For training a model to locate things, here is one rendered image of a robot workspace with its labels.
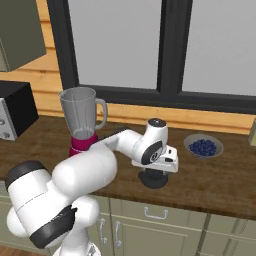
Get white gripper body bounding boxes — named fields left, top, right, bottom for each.
left=131, top=159, right=180, bottom=174

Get grey blender with magenta base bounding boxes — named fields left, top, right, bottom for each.
left=58, top=86, right=109, bottom=158

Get blueberries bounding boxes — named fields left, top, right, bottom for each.
left=188, top=138, right=217, bottom=158

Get olive drawer front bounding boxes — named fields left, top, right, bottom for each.
left=109, top=197, right=210, bottom=229
left=205, top=213, right=256, bottom=242

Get grey bowl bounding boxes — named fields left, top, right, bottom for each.
left=183, top=133, right=225, bottom=160

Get olive cupboard door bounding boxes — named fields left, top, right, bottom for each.
left=110, top=214, right=205, bottom=256
left=87, top=212, right=113, bottom=256
left=199, top=229, right=256, bottom=256

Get black framed window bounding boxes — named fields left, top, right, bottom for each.
left=46, top=0, right=256, bottom=116

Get black and silver microwave oven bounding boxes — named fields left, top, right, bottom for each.
left=0, top=80, right=40, bottom=142

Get silver drawer handle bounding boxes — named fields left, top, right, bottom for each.
left=143, top=206, right=170, bottom=221

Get silver cupboard door handle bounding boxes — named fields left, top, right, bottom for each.
left=98, top=217, right=108, bottom=248
left=113, top=220, right=123, bottom=250

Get olive wall cupboard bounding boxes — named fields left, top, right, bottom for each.
left=0, top=0, right=48, bottom=73

